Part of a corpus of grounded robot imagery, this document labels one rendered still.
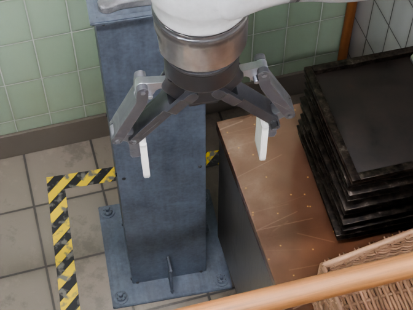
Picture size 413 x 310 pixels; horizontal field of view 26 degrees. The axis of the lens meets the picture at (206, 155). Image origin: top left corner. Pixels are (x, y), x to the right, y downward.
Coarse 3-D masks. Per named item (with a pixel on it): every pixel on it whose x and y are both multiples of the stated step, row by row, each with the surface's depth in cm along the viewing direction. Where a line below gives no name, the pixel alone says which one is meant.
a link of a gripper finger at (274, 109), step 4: (272, 104) 99; (292, 104) 98; (272, 108) 98; (276, 108) 98; (272, 112) 98; (276, 112) 98; (280, 116) 99; (272, 132) 101; (276, 132) 101; (268, 136) 102; (272, 136) 102
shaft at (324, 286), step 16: (400, 256) 106; (336, 272) 105; (352, 272) 105; (368, 272) 105; (384, 272) 105; (400, 272) 106; (272, 288) 104; (288, 288) 104; (304, 288) 104; (320, 288) 104; (336, 288) 104; (352, 288) 105; (192, 304) 104; (208, 304) 103; (224, 304) 103; (240, 304) 103; (256, 304) 103; (272, 304) 103; (288, 304) 104
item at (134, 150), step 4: (112, 124) 97; (112, 128) 97; (132, 128) 97; (112, 132) 96; (128, 132) 97; (132, 132) 97; (128, 136) 97; (124, 140) 97; (132, 148) 99; (136, 148) 99; (132, 152) 100; (136, 152) 100; (140, 152) 100; (132, 156) 100; (136, 156) 100
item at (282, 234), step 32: (224, 128) 197; (288, 128) 197; (224, 160) 201; (256, 160) 192; (288, 160) 192; (224, 192) 211; (256, 192) 187; (288, 192) 187; (224, 224) 221; (256, 224) 182; (288, 224) 182; (320, 224) 182; (256, 256) 190; (288, 256) 178; (320, 256) 178; (256, 288) 198
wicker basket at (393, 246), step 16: (384, 240) 159; (400, 240) 159; (352, 256) 159; (368, 256) 161; (384, 256) 163; (320, 272) 161; (368, 288) 172; (384, 288) 172; (400, 288) 172; (320, 304) 166; (336, 304) 155; (352, 304) 170; (368, 304) 171; (384, 304) 171; (400, 304) 171
